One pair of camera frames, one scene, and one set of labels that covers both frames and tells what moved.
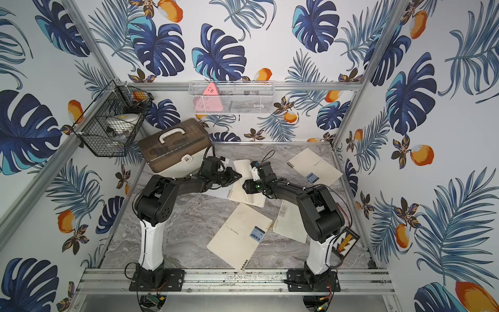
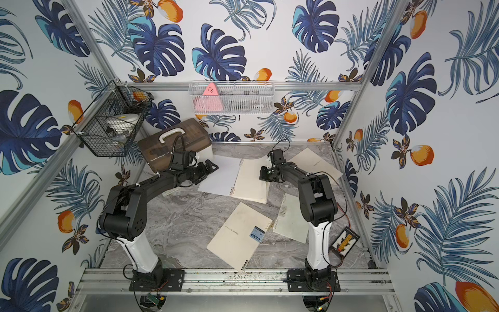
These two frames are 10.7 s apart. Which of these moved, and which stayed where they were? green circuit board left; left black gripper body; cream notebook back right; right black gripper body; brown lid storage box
Moved: right black gripper body; left black gripper body
Stayed: brown lid storage box; cream notebook back right; green circuit board left
